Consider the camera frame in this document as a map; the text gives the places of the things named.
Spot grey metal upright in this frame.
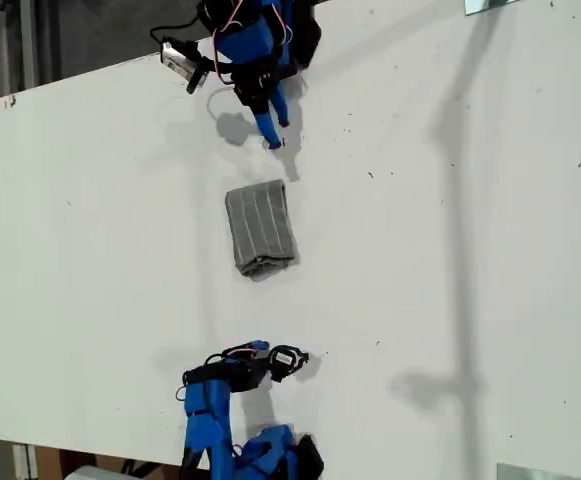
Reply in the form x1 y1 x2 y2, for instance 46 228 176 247
18 0 37 95

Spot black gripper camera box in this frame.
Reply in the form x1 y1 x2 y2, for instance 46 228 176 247
159 39 209 96
266 343 311 384

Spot thin white cable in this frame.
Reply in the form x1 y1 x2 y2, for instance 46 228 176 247
205 85 244 124

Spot grey ribbed square towel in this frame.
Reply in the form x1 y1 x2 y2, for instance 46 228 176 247
224 178 301 283

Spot black camera cable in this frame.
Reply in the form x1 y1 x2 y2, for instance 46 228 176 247
148 12 206 49
203 344 251 369

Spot white upright post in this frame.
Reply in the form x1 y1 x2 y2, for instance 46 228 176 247
12 442 39 480

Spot white plastic container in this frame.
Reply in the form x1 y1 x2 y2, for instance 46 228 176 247
63 464 127 480

